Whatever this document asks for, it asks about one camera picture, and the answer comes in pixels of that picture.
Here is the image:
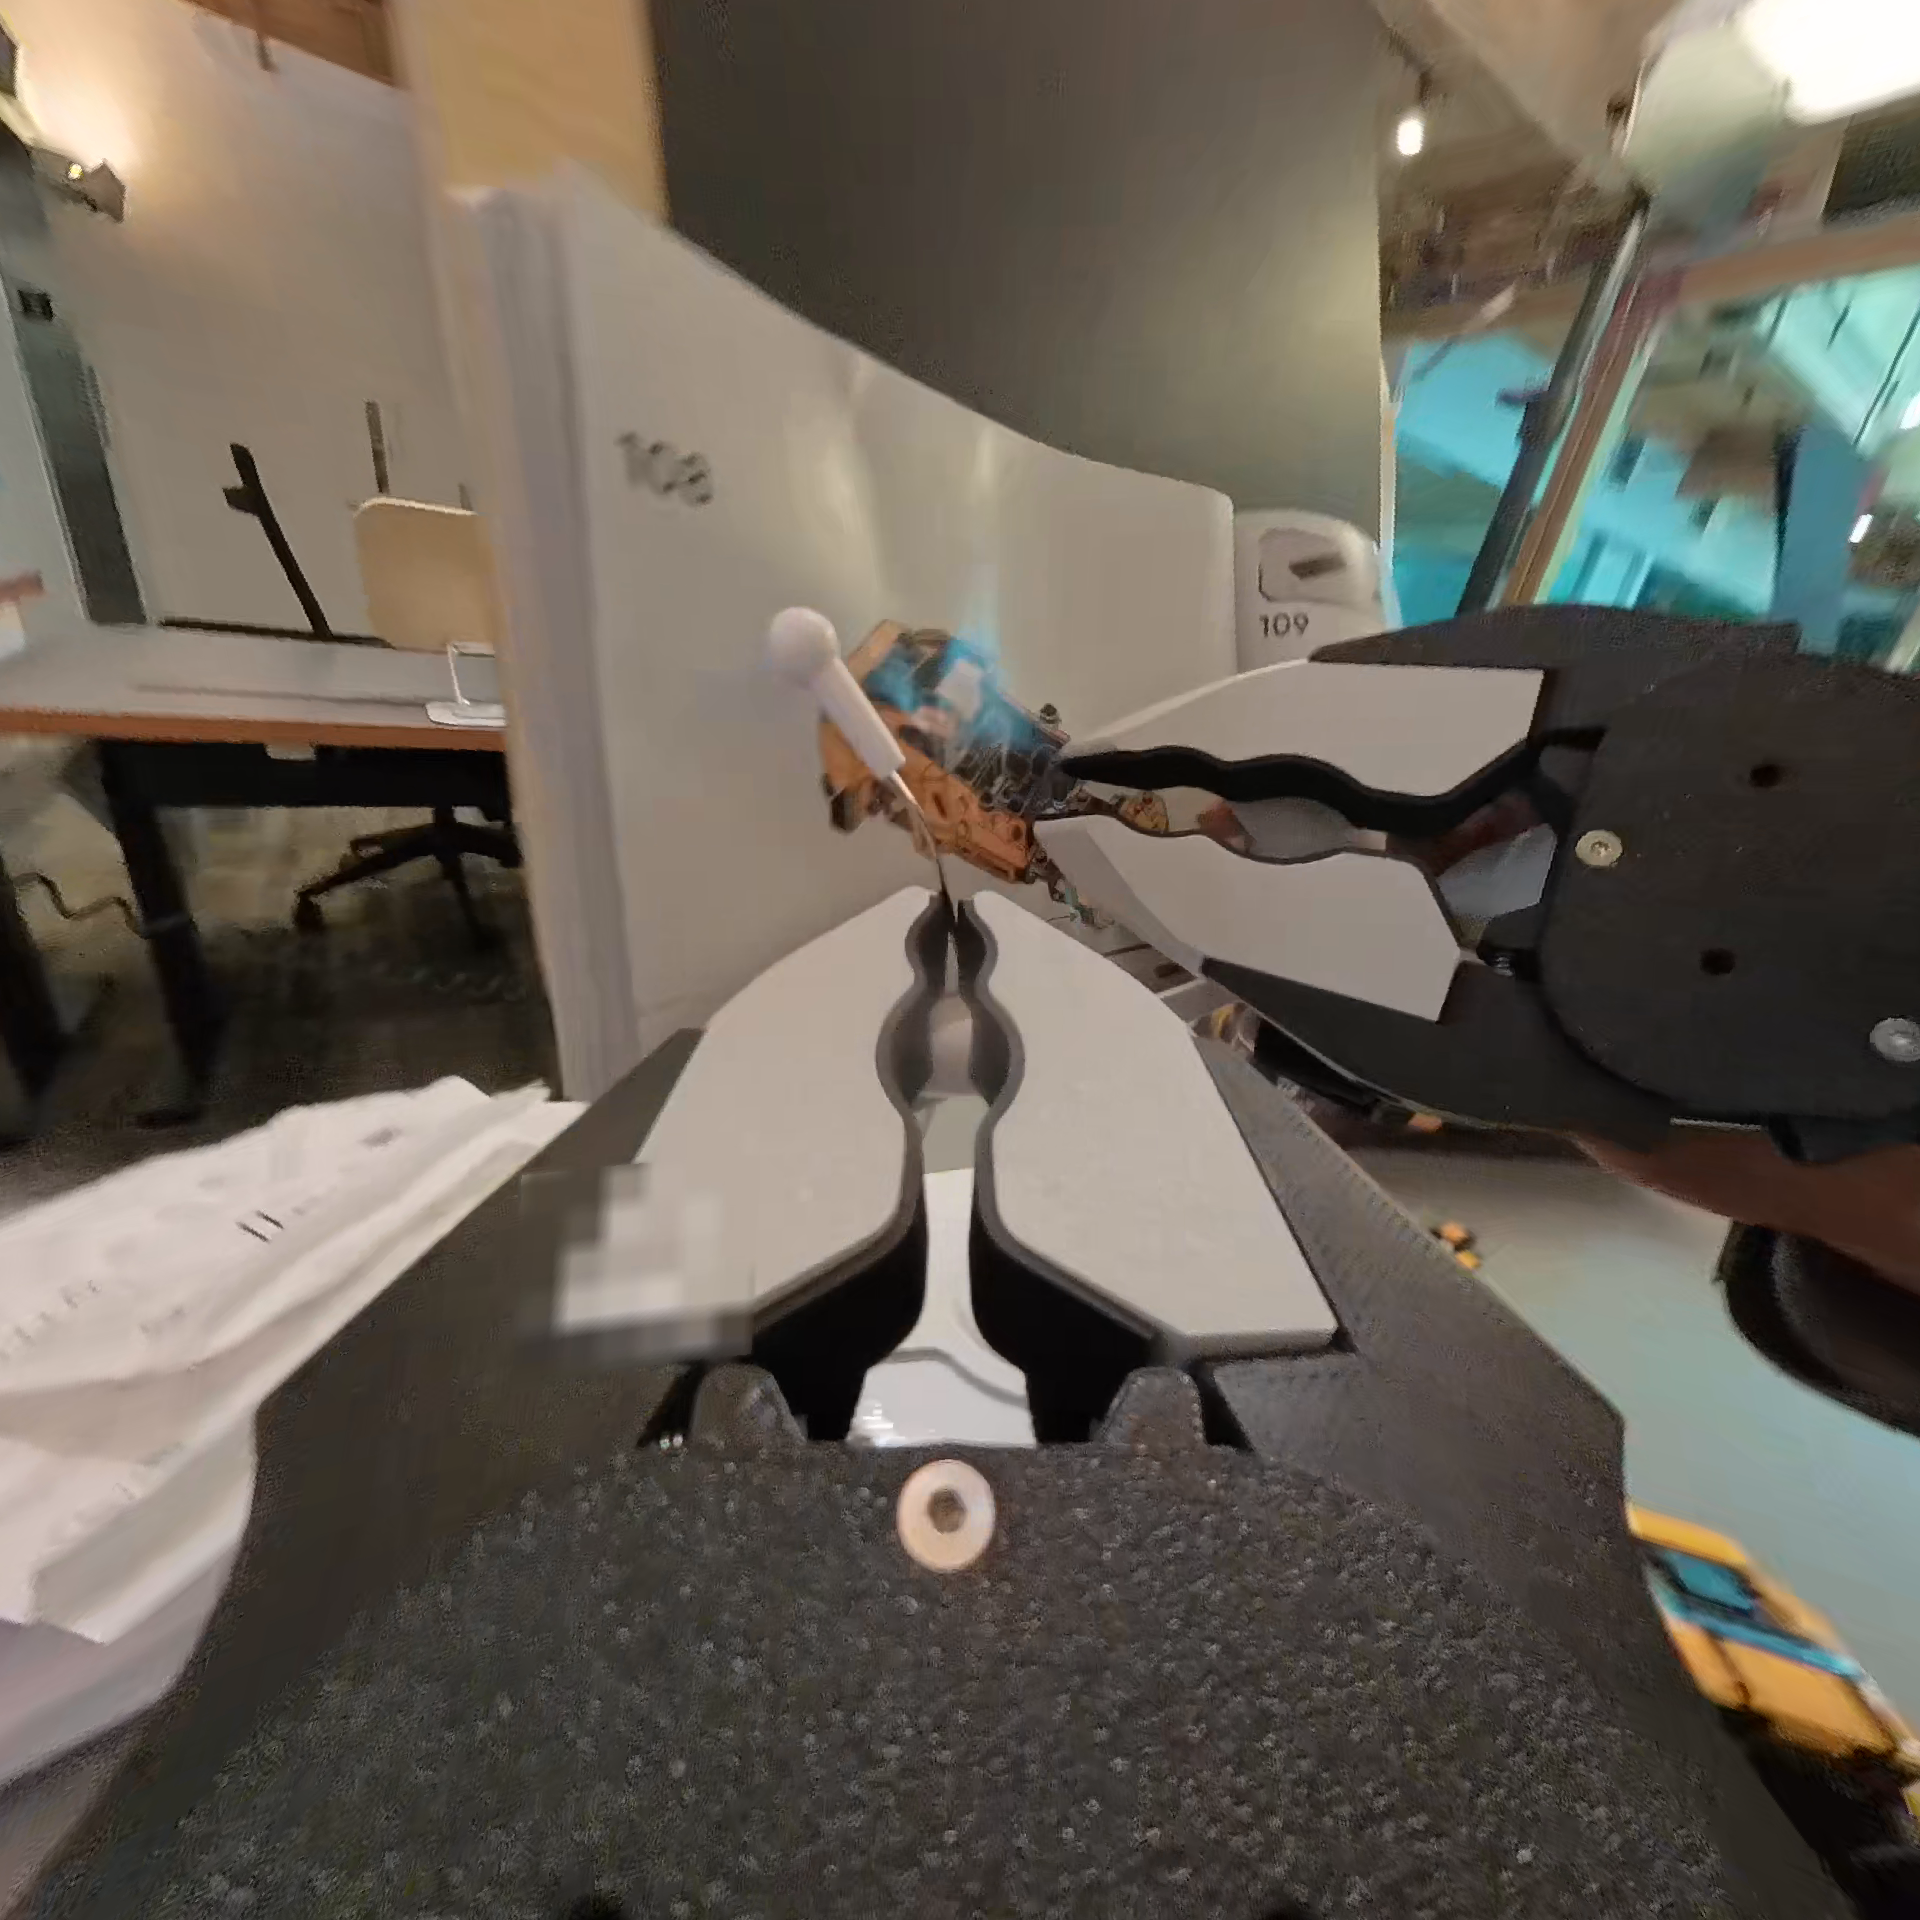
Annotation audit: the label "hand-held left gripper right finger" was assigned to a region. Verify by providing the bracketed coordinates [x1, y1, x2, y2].
[968, 895, 1342, 1356]

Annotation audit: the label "lego instruction booklet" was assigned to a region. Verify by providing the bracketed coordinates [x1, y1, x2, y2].
[483, 166, 1399, 1102]

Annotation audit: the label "black office chair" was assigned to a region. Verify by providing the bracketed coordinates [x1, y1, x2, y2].
[290, 805, 519, 935]

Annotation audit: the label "yellow lego car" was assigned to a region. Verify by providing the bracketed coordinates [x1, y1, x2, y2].
[1628, 1499, 1920, 1777]

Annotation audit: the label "white paper bags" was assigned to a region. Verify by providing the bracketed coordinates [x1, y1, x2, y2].
[0, 1081, 591, 1777]

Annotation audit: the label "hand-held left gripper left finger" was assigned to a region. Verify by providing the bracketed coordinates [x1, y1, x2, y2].
[640, 895, 960, 1333]

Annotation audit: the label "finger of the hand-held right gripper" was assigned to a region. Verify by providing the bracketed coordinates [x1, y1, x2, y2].
[1065, 664, 1552, 831]
[1038, 812, 1493, 1024]

